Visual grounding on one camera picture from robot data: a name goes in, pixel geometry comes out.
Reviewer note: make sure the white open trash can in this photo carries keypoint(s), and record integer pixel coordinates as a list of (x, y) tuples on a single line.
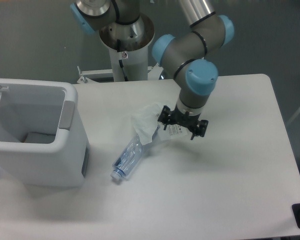
[(43, 141)]

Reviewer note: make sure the white plastic wrapper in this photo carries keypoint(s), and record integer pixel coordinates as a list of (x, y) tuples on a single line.
[(145, 123)]

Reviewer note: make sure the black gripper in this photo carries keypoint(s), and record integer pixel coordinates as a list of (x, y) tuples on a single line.
[(196, 127)]

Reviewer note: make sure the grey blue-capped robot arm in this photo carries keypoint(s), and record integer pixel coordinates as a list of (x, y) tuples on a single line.
[(129, 36)]

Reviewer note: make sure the clear plastic water bottle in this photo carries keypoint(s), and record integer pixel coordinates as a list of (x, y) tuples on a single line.
[(128, 159)]

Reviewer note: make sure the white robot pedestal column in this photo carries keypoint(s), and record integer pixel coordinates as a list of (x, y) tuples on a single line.
[(129, 66)]

